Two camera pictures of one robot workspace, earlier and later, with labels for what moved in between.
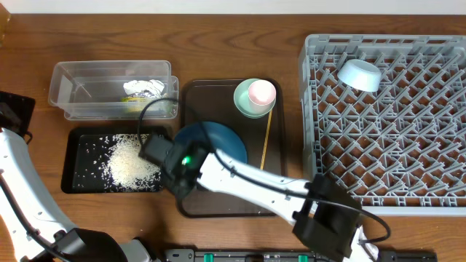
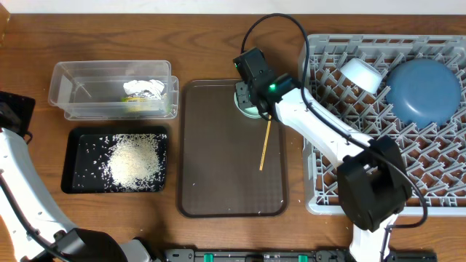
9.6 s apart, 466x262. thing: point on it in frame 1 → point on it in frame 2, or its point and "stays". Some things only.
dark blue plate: x=217 y=135 → x=424 y=92
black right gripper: x=172 y=181 → x=247 y=88
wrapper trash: x=152 y=87 stays
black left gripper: x=17 y=105 stays
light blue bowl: x=360 y=75 stays
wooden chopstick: x=265 y=148 stays
